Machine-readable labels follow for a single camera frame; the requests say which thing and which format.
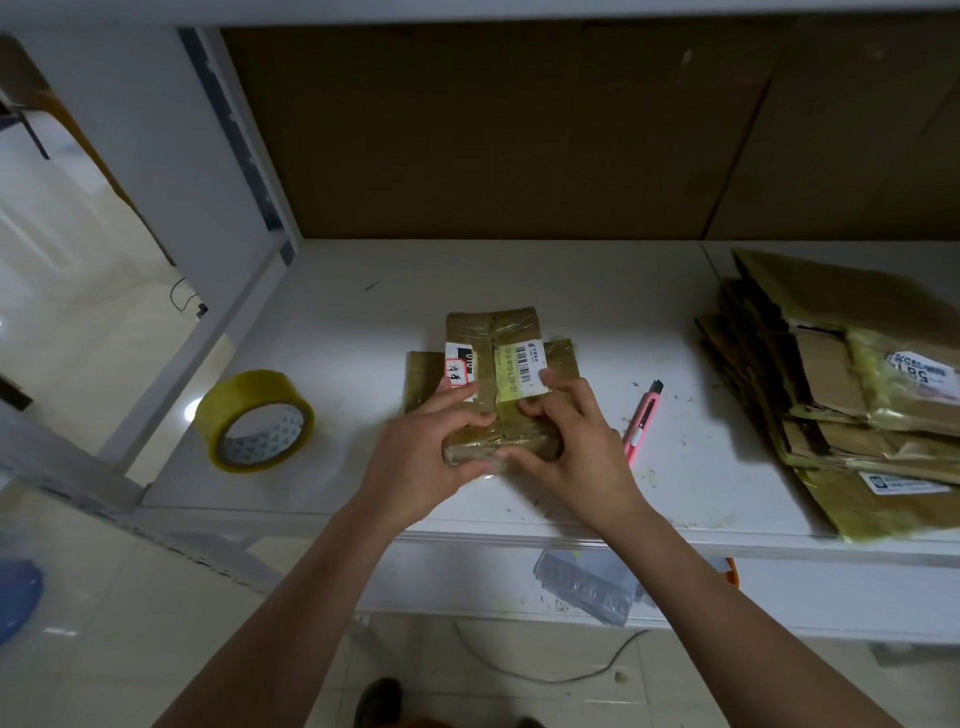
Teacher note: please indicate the yellow tape roll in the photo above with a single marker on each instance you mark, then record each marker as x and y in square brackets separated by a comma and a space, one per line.
[248, 398]

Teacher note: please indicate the white metal shelf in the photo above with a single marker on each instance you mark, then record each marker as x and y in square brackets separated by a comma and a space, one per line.
[375, 315]

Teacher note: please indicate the blue round object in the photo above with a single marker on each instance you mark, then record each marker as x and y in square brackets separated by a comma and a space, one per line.
[15, 600]

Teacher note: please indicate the pink utility knife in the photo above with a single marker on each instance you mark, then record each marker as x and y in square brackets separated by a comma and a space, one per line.
[645, 417]

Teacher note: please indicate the person's left hand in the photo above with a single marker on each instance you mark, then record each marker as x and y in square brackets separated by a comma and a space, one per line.
[413, 465]

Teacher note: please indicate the stack of cardboard boxes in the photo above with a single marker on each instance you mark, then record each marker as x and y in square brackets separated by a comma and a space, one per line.
[840, 390]

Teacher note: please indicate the person's right hand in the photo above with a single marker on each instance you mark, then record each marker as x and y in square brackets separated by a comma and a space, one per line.
[585, 458]

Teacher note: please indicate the orange plastic object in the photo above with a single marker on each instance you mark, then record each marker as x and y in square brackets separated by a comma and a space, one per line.
[731, 570]

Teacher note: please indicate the person's right forearm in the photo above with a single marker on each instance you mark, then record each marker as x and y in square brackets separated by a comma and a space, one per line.
[765, 630]

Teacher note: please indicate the person's left leg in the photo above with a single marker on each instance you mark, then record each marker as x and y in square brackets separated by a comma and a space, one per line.
[378, 702]

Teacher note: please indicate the person's left forearm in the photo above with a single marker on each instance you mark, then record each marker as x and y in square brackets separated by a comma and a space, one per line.
[278, 630]

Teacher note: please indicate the barcode label cardboard box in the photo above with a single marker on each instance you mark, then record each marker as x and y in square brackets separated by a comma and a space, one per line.
[503, 345]

